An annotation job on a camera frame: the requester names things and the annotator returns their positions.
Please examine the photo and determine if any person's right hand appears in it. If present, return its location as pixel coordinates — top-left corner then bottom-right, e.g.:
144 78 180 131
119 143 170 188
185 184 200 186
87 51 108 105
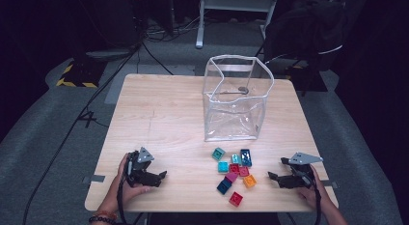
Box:
296 165 328 211

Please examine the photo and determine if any person's left hand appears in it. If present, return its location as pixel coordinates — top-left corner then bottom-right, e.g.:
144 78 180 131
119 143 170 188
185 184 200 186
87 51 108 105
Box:
107 153 154 209

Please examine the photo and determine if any dark equipment stand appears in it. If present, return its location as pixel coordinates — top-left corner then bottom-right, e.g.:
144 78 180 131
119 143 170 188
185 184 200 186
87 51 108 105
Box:
75 0 144 50

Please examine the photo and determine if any dark blue square block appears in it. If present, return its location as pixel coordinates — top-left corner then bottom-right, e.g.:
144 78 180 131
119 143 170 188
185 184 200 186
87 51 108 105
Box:
216 177 232 196

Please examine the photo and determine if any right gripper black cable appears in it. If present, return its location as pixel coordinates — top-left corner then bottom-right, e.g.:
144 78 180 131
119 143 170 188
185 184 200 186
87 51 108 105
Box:
300 173 323 225

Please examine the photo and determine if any bundle of cables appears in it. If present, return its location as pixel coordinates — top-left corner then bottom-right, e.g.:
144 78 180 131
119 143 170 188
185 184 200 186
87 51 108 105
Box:
143 15 202 43

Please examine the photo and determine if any orange square block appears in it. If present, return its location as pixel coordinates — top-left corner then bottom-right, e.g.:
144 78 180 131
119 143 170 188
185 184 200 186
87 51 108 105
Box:
242 174 258 189

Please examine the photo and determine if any clear plastic bag white trim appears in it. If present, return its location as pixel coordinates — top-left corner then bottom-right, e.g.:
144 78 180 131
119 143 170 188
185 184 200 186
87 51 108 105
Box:
202 54 275 143

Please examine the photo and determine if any orange beaded bracelet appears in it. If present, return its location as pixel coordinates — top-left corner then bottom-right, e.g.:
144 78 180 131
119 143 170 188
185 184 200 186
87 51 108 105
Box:
95 210 119 220

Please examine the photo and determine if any black beaded bracelet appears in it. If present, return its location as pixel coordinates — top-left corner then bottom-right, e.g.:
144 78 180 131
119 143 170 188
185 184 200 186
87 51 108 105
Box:
89 215 117 225

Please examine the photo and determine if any long black floor cable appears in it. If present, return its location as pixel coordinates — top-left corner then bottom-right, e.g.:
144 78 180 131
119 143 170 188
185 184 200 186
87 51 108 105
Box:
21 41 144 225

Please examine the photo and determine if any yellow black striped base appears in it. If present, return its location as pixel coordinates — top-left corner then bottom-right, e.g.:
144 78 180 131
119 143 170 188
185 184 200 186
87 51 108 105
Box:
55 59 108 89

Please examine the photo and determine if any white desk frame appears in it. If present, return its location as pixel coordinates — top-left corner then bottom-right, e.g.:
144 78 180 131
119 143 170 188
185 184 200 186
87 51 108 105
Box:
195 0 280 49

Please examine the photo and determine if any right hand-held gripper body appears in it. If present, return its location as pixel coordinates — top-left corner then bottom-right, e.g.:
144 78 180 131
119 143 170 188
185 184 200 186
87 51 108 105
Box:
278 152 324 190

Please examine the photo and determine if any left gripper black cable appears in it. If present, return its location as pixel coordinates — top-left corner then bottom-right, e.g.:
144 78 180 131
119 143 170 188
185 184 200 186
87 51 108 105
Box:
116 171 129 225

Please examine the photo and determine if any thin black cable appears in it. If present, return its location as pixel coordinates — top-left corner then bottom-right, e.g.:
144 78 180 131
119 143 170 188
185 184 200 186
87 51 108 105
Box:
141 41 175 75

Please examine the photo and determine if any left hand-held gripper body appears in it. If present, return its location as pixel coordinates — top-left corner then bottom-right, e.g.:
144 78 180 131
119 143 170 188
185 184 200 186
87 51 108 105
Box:
125 146 159 188

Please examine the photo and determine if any teal green square block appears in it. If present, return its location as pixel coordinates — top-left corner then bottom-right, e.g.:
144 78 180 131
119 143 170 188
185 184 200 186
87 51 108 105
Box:
211 147 227 161

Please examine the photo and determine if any grey tape strip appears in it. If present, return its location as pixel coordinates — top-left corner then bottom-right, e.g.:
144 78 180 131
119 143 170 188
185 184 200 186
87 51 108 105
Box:
321 179 340 189
82 174 106 184

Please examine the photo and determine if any grey stand base plate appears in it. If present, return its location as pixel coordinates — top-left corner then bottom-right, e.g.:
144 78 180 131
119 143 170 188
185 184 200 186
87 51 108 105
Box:
85 48 133 62

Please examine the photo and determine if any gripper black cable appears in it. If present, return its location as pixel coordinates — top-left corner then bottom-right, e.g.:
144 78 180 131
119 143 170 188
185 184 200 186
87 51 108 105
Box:
300 173 323 225
116 171 129 225

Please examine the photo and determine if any long blue block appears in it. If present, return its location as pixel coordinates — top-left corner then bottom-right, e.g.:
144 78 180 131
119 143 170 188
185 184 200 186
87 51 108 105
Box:
239 148 253 168

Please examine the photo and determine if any black chair with dark cloth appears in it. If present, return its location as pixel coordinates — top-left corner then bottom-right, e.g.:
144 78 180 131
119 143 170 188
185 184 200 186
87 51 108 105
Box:
255 0 349 93

